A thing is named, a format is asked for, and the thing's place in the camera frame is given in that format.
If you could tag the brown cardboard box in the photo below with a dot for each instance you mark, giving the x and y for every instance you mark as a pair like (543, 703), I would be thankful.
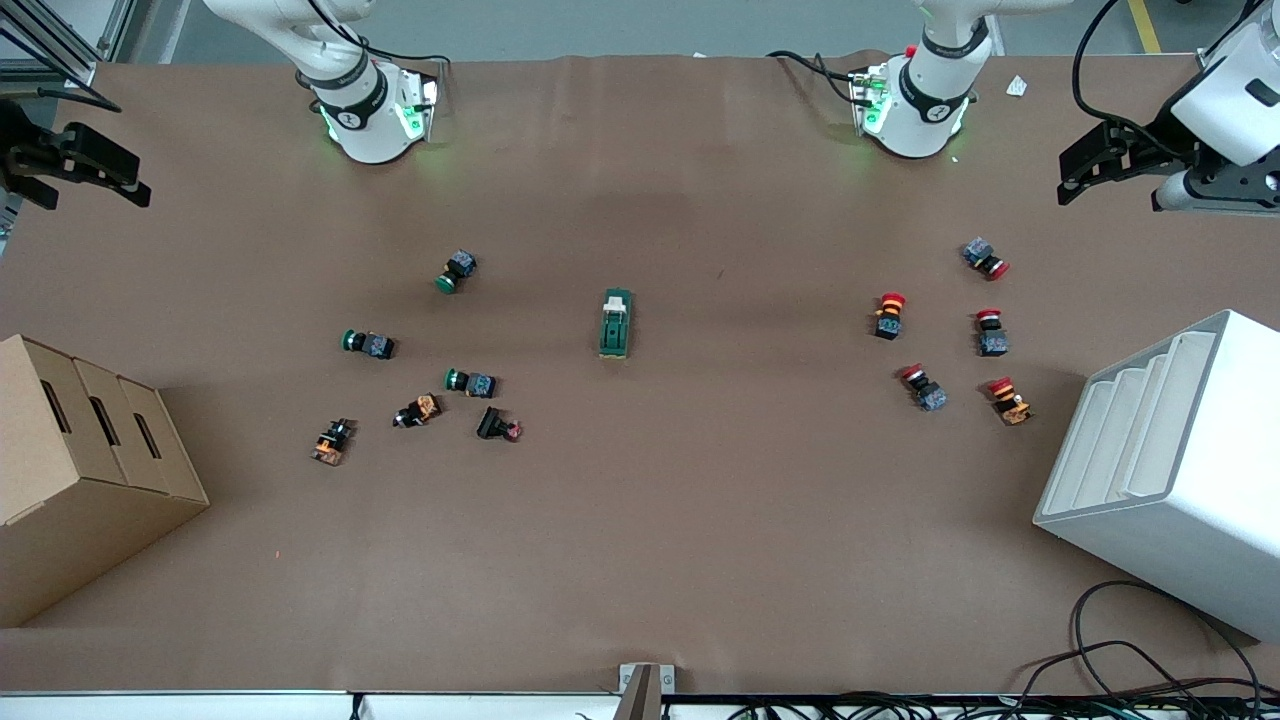
(80, 520)

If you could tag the red mushroom button blue body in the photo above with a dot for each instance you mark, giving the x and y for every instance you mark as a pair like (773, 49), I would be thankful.
(992, 336)
(925, 390)
(983, 256)

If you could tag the aluminium frame profile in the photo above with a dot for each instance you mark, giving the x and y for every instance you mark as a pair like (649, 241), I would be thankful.
(50, 40)
(1211, 58)

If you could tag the green load switch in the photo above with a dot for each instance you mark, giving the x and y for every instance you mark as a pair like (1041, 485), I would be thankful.
(615, 325)

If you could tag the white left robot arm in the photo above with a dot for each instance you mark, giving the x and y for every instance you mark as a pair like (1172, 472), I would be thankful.
(915, 110)

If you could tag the black button orange body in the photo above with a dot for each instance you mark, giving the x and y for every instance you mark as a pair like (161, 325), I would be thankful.
(420, 410)
(332, 442)

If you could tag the red mushroom button striped collar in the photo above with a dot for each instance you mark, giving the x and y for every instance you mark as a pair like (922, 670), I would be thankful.
(889, 318)

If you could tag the red mushroom button orange body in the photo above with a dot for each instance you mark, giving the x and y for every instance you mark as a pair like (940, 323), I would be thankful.
(1010, 402)

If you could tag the brown paper table cover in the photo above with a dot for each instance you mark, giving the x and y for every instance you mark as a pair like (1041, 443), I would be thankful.
(700, 520)

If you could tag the small white paper scrap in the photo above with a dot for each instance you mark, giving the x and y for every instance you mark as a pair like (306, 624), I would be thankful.
(1017, 86)

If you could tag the metal camera post bracket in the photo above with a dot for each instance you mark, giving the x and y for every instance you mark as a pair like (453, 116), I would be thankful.
(645, 690)

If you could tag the black switch pink tip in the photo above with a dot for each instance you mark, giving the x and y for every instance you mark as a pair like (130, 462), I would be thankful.
(495, 424)

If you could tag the green push button blue body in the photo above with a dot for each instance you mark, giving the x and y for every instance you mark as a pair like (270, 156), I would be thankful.
(458, 270)
(372, 345)
(475, 384)

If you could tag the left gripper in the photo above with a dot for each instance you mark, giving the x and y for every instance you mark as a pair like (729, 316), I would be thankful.
(1150, 140)

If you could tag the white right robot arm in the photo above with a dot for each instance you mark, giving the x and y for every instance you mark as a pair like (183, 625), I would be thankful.
(360, 120)

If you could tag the white slotted rack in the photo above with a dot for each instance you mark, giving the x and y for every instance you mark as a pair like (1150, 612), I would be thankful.
(1180, 500)

